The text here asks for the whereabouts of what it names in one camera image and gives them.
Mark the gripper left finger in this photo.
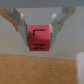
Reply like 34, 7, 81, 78
0, 7, 31, 49

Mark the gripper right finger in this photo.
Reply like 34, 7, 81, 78
48, 7, 79, 48

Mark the pink block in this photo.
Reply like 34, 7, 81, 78
27, 23, 52, 53

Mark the white cabinet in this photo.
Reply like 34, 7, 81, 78
75, 50, 84, 84

